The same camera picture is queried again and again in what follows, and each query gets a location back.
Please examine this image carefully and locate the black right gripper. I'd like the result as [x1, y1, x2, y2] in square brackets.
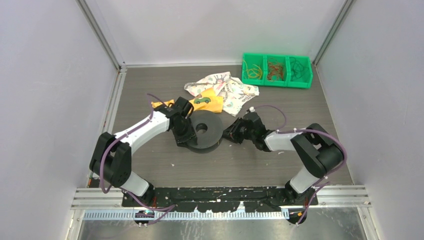
[220, 117, 256, 144]

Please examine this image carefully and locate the black cable spool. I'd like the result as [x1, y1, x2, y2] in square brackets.
[187, 110, 224, 154]

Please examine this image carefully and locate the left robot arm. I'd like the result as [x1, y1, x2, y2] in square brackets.
[89, 97, 197, 207]

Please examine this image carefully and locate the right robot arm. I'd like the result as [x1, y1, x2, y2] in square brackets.
[222, 111, 347, 205]

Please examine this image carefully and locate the white patterned cloth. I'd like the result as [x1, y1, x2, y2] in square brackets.
[183, 71, 260, 117]

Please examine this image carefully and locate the yellow snack bag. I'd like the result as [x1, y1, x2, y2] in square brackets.
[151, 86, 224, 115]

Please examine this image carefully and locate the green three-compartment bin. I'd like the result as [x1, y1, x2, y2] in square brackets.
[241, 53, 314, 89]

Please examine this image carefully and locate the yellow wire bundle in bin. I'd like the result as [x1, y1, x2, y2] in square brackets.
[243, 59, 264, 80]

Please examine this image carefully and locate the red wire bundle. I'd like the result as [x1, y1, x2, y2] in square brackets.
[266, 57, 285, 81]

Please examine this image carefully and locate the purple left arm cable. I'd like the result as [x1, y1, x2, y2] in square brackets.
[98, 93, 178, 227]

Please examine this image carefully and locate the dark green wire bundle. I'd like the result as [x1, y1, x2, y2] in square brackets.
[288, 56, 310, 80]

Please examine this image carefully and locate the slotted aluminium rail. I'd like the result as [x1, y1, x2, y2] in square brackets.
[82, 208, 290, 221]

